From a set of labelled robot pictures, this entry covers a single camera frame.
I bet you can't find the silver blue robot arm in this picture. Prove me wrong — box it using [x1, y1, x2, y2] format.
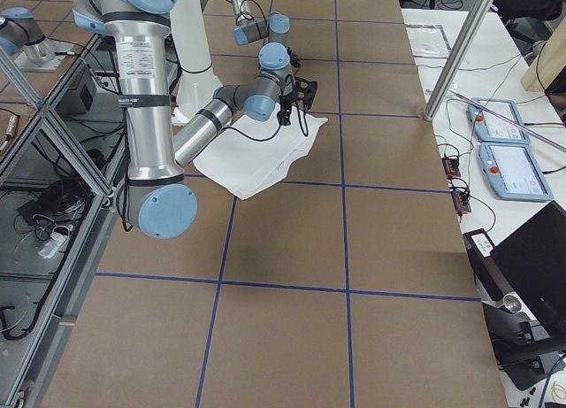
[73, 0, 294, 239]
[229, 0, 290, 48]

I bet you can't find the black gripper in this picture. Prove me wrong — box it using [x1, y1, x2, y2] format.
[277, 89, 295, 126]

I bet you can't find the orange black connector module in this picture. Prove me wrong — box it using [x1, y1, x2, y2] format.
[441, 156, 461, 180]

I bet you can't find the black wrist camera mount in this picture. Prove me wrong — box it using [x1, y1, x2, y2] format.
[294, 76, 318, 111]

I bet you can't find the lower blue teach pendant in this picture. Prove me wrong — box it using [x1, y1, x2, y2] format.
[478, 142, 554, 202]

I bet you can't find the white camera mast base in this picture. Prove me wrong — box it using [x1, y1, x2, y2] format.
[170, 0, 222, 127]

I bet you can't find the clear plastic sheet black border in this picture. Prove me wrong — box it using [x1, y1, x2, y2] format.
[405, 24, 452, 58]

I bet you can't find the upper blue teach pendant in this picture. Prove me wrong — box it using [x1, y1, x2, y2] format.
[467, 97, 530, 145]

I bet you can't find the grey electrical box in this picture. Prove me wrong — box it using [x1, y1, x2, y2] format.
[56, 69, 96, 114]

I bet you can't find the metal rod stand green tip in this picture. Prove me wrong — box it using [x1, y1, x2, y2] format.
[448, 90, 566, 153]

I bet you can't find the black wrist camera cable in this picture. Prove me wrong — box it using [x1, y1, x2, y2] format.
[220, 71, 310, 142]

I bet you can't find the aluminium frame post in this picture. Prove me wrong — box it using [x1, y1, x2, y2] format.
[423, 0, 493, 121]

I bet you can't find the black laptop computer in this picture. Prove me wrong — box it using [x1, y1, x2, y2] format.
[463, 201, 565, 390]

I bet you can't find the white long-sleeve printed shirt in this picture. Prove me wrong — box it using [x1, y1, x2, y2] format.
[193, 109, 328, 200]

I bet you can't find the blue teach pendant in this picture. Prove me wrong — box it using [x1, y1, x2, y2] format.
[478, 142, 554, 202]
[467, 97, 530, 145]

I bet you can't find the white power strip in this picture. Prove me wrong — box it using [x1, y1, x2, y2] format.
[37, 228, 69, 258]

